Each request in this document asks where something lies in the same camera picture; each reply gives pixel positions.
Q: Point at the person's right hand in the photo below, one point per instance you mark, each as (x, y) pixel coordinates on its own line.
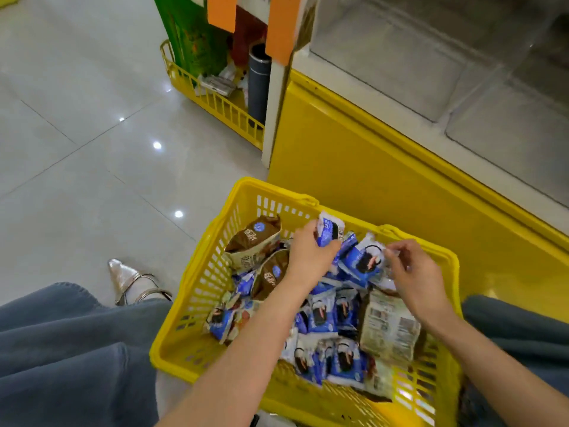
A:
(418, 280)

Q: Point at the person's left hand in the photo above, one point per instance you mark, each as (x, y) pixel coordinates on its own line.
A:
(304, 257)

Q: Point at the person's right thumb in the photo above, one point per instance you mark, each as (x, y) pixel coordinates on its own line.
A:
(392, 267)

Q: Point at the person's left fingers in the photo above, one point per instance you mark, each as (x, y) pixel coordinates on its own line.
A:
(311, 233)

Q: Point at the blue white snack packet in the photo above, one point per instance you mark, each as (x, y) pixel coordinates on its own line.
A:
(331, 229)

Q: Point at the blue snack packet dark picture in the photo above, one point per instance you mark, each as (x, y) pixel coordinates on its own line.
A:
(362, 260)

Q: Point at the person's left forearm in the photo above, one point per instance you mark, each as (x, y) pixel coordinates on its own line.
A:
(249, 360)

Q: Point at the person's right forearm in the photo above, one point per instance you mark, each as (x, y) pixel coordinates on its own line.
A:
(493, 373)

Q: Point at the brown snack bag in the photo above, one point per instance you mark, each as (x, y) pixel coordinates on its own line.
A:
(389, 326)
(269, 275)
(253, 242)

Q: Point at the yellow chest freezer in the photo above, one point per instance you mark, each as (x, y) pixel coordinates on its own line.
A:
(364, 173)

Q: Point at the pile of blue packets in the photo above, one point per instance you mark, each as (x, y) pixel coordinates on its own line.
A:
(331, 324)

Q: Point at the yellow plastic shopping basket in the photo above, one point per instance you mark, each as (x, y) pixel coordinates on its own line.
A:
(195, 306)

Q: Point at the person's right jeans leg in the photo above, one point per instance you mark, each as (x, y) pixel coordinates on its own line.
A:
(520, 333)

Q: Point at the person's jeans leg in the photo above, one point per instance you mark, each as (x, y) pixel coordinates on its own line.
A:
(75, 355)
(520, 333)

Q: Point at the dark grey cylindrical flask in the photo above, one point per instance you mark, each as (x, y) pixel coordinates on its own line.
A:
(259, 84)

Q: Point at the white flat box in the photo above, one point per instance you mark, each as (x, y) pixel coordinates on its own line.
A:
(217, 85)

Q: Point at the silver pointed shoe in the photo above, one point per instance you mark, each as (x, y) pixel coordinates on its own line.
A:
(126, 280)

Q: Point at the dark red box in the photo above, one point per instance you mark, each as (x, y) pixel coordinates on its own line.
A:
(246, 35)

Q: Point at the orange paper tag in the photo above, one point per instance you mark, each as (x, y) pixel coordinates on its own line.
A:
(282, 26)
(221, 11)

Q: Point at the glass freezer lid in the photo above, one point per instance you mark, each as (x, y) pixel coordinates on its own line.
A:
(444, 62)

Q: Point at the green carton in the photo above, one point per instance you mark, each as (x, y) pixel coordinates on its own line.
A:
(191, 35)

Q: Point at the person's left jeans leg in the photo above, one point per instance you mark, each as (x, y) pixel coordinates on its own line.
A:
(75, 355)

